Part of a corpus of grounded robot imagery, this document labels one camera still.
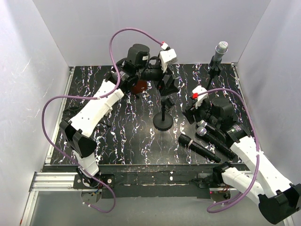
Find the black microphone iridescent head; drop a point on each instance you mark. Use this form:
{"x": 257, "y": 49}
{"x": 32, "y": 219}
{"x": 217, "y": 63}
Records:
{"x": 212, "y": 129}

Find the tall black tripod stand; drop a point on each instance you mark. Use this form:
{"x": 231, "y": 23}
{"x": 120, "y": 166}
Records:
{"x": 71, "y": 111}

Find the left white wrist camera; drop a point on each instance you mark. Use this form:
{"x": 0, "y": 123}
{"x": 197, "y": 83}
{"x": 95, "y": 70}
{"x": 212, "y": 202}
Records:
{"x": 167, "y": 56}

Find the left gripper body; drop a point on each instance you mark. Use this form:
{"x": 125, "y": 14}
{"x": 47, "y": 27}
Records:
{"x": 163, "y": 86}

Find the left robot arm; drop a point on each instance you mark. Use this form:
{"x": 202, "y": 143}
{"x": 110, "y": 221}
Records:
{"x": 127, "y": 75}

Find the black glitter microphone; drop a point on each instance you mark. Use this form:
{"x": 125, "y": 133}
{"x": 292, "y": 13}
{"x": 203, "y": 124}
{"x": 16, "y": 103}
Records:
{"x": 207, "y": 136}

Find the round base microphone stand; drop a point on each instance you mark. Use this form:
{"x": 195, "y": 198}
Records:
{"x": 163, "y": 121}

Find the brown wooden metronome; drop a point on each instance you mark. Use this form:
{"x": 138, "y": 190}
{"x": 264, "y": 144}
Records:
{"x": 139, "y": 87}

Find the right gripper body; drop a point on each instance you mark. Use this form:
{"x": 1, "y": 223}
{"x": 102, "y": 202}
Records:
{"x": 200, "y": 113}

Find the matte black microphone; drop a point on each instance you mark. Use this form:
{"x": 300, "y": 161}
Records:
{"x": 189, "y": 143}

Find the silver glitter microphone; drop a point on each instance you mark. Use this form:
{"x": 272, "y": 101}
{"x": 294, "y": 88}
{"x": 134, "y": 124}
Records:
{"x": 215, "y": 67}

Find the small black tripod stand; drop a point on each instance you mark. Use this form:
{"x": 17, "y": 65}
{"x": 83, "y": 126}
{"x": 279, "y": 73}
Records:
{"x": 104, "y": 125}

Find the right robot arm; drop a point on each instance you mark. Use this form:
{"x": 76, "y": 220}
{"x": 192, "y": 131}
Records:
{"x": 275, "y": 195}

